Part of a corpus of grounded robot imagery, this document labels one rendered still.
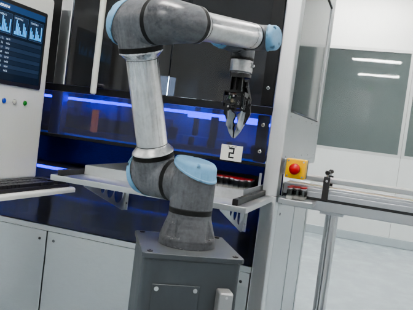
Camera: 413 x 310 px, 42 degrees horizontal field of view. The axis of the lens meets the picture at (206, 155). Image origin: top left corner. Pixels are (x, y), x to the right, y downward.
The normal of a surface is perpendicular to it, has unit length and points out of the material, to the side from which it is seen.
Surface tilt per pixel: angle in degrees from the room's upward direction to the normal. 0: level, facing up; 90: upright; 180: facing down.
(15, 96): 90
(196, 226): 72
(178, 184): 90
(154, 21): 103
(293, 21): 90
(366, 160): 90
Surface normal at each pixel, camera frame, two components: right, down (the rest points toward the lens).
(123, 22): -0.61, 0.20
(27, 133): 0.93, 0.14
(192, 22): 0.51, 0.18
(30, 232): -0.32, 0.01
